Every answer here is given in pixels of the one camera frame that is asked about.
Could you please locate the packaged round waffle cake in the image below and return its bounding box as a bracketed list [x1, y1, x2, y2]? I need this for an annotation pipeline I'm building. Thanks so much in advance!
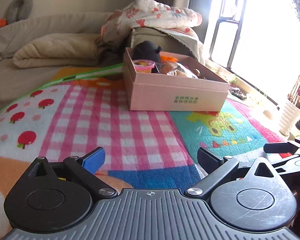
[157, 61, 198, 79]

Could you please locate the packaged yellow fruit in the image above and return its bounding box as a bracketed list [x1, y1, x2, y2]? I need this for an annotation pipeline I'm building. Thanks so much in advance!
[132, 59, 155, 73]

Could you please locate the orange tiger plush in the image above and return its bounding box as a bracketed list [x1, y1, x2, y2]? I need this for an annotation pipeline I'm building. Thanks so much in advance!
[160, 55, 178, 62]

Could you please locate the black plush toy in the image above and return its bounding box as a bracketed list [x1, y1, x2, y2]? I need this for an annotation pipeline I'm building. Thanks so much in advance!
[132, 41, 162, 63]

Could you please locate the packaged brown snack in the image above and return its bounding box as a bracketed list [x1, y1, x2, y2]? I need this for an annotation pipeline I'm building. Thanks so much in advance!
[192, 68, 213, 80]

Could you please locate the colourful play mat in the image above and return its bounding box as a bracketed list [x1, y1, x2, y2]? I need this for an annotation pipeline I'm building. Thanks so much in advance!
[0, 67, 282, 239]

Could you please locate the dark small dish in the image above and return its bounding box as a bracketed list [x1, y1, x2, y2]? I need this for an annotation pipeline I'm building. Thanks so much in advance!
[230, 87, 247, 100]

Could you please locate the pink cardboard box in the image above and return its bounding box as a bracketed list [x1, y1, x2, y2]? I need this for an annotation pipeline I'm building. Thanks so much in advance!
[122, 48, 230, 112]

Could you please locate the beige folded quilt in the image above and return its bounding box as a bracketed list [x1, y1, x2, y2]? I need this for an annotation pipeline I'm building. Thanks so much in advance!
[13, 34, 106, 69]

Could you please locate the beige ottoman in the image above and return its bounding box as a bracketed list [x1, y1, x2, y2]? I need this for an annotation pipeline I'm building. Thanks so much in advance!
[126, 27, 191, 56]

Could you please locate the floral folded blanket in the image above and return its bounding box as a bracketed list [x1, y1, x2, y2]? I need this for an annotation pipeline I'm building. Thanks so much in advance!
[101, 0, 205, 63]

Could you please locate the grey neck pillow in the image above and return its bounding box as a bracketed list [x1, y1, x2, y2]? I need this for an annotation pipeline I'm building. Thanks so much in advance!
[6, 0, 34, 24]

